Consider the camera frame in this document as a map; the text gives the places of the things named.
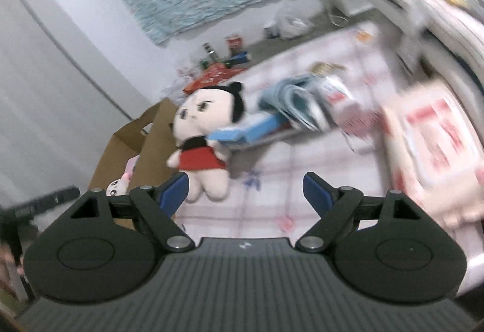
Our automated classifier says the white plastic bag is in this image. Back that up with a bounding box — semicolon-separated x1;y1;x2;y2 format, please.
265;15;314;40

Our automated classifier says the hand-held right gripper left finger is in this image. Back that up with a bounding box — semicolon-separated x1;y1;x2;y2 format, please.
64;171;196;252

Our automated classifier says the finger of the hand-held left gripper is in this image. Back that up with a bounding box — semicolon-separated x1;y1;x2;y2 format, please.
15;186;81;217

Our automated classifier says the plush doll red dress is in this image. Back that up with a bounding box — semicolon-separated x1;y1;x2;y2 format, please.
166;82;248;202

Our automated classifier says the pink plush toy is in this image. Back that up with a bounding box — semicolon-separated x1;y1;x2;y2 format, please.
106;156;139;197

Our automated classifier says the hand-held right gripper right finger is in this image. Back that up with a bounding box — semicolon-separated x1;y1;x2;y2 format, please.
295;171;428;252

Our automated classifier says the blue folded towel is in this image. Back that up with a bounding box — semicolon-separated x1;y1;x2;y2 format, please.
259;75;329;132

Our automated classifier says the wet wipes pack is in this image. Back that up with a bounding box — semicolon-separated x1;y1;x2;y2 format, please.
382;80;484;230

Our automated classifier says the red instant noodle cup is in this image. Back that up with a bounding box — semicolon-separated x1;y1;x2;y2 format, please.
225;35;244;53

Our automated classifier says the plaid bed sheet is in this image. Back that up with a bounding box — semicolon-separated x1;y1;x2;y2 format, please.
166;20;484;242

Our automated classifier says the small blue carton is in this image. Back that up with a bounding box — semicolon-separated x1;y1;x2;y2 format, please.
206;115;282;151

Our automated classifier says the red snack bag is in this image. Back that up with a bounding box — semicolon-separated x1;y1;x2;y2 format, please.
183;65;246;93

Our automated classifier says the brown cardboard box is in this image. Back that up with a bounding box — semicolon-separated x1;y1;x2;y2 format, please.
89;98;186;229

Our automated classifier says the white bottle red label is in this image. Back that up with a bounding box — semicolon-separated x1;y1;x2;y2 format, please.
318;75;373;140

